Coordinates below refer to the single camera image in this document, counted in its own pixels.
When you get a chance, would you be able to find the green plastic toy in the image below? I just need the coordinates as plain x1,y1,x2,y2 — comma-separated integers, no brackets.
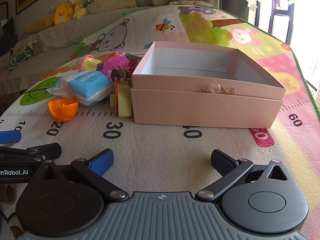
124,52,143,61

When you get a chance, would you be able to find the beige covered sofa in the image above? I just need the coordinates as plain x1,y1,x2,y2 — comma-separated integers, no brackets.
0,5,208,98

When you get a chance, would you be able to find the yellow plastic toy block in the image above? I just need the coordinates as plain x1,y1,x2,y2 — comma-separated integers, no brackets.
110,83,132,118

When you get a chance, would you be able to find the green cloth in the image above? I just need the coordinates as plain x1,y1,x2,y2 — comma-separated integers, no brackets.
9,44,34,70

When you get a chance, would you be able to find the long yellow pillow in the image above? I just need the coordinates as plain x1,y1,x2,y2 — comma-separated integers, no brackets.
25,17,55,33

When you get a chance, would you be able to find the brown plush toy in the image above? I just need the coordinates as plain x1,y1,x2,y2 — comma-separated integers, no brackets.
31,40,43,55

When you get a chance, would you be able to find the small brown trinket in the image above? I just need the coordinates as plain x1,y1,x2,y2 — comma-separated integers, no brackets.
111,68,133,83

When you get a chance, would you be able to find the yellow duck plush backpack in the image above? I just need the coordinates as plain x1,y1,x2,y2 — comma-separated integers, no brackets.
53,2,73,26

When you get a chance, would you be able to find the yellow pink cupcake toy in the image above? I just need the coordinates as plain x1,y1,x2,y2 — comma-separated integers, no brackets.
79,56,104,72

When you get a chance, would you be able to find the pink cardboard box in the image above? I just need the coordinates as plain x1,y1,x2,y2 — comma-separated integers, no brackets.
130,41,286,130

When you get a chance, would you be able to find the orange plastic half shell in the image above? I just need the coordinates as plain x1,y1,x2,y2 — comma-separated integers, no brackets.
48,98,79,122

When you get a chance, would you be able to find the blue tissue packet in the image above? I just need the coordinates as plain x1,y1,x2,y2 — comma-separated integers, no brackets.
68,70,114,107

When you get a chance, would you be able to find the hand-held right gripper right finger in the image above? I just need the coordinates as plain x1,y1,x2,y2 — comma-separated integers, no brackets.
196,149,294,202

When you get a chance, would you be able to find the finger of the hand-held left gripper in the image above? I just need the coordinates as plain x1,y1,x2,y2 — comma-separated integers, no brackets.
0,143,62,165
0,131,22,144

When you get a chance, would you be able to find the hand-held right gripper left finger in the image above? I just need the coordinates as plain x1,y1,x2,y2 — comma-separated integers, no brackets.
30,149,128,202

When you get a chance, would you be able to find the cartoon printed play mat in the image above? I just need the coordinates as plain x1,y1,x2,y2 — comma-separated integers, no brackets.
0,4,320,240

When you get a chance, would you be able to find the small yellow plush toy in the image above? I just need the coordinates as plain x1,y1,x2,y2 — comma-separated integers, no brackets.
69,0,87,20

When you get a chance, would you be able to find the pink plastic mesh basket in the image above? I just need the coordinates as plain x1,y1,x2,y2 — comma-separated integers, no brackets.
101,56,130,77

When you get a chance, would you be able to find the black panel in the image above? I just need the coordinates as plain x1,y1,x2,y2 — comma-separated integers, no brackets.
0,17,18,55

